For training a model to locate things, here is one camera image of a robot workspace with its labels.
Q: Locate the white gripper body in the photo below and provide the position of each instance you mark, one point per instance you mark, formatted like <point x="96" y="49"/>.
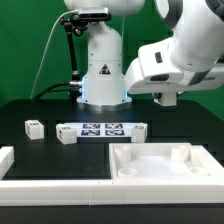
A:
<point x="153" y="72"/>

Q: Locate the white square table top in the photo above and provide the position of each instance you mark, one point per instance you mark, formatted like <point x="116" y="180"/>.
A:
<point x="162" y="161"/>

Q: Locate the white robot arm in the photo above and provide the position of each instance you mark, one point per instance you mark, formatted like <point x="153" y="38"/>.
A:
<point x="193" y="30"/>

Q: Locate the sheet of fiducial markers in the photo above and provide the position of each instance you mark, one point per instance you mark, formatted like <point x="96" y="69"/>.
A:
<point x="104" y="129"/>

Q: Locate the white U-shaped fence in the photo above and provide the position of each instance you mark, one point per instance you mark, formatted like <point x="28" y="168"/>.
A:
<point x="105" y="192"/>

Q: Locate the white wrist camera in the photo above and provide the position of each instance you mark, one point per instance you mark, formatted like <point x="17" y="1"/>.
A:
<point x="166" y="99"/>

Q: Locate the grey camera on mount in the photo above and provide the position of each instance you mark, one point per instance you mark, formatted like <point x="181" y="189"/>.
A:
<point x="94" y="13"/>

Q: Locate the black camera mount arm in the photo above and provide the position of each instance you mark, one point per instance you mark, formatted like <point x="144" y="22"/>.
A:
<point x="71" y="50"/>

